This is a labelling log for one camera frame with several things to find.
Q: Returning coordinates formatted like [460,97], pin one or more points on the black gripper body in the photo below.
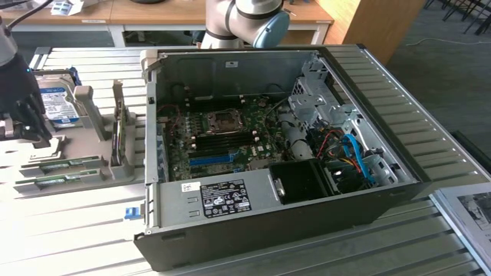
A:
[18,83]

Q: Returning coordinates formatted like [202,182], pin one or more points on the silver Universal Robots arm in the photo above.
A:
[246,17]

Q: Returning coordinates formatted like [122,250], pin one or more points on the green RAM stick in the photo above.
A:
[63,164]
[58,180]

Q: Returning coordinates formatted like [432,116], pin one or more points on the black RAM slot bank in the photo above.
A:
[225,141]

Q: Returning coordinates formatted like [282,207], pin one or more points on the hard disk with blue label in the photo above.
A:
[59,105]

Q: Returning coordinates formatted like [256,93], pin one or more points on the grey parts rack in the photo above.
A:
[77,161]

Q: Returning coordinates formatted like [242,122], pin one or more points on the graphics card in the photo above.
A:
[119,135]

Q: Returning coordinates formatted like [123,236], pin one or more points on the white paper box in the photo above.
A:
[67,6]

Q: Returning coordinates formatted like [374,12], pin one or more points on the small blue clip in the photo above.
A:
[133,213]

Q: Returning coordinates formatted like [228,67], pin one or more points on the blue expansion slot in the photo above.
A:
[212,160]

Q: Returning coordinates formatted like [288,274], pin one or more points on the CPU socket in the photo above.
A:
[224,122]

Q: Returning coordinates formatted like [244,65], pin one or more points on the green motherboard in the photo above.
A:
[230,143]

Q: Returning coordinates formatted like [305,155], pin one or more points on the grey power supply unit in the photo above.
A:
[220,201]

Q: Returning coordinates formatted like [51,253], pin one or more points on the black open PC case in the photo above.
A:
[269,227]

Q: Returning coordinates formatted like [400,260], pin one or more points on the metal disk bay cage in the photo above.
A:
[313,97]

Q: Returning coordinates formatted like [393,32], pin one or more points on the wooden cabinet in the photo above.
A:
[369,23]

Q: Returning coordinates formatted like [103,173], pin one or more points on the printed magazine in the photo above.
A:
[466,212]

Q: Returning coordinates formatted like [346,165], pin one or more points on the black chair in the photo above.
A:
[466,13]

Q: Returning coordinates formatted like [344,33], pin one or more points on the wooden desk with white frame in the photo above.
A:
[154,14]

